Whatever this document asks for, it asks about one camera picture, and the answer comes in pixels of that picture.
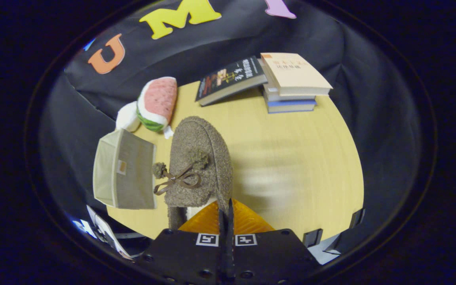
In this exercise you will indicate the grey fabric storage box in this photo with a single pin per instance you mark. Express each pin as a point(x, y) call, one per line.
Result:
point(129, 174)

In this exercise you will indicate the blue book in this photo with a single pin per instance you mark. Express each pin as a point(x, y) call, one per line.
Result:
point(291, 106)

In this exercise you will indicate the black cover book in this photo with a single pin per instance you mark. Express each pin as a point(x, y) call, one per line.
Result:
point(228, 77)

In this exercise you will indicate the white printed sheet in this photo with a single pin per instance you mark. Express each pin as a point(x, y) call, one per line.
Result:
point(107, 233)

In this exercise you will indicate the grey book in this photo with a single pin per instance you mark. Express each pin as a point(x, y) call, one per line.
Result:
point(287, 97)

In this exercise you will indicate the brown fuzzy slipper shoe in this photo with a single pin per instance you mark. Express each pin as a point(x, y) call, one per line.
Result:
point(200, 150)

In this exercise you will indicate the black backdrop cloth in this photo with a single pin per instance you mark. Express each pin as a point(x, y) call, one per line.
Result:
point(370, 99)

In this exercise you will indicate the blue printed sheet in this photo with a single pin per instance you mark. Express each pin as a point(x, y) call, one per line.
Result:
point(81, 228)

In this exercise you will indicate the watermelon slice plush toy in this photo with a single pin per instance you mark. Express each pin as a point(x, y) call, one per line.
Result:
point(158, 97)

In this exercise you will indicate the beige cover book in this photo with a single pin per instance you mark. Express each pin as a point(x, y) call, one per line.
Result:
point(295, 73)

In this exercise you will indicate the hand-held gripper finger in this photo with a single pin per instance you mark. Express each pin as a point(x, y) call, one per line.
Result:
point(231, 227)
point(222, 227)

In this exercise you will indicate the white plush toy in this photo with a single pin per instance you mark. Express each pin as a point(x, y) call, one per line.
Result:
point(127, 116)

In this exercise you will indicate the black table bracket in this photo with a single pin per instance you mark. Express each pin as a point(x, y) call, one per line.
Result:
point(312, 237)
point(357, 217)

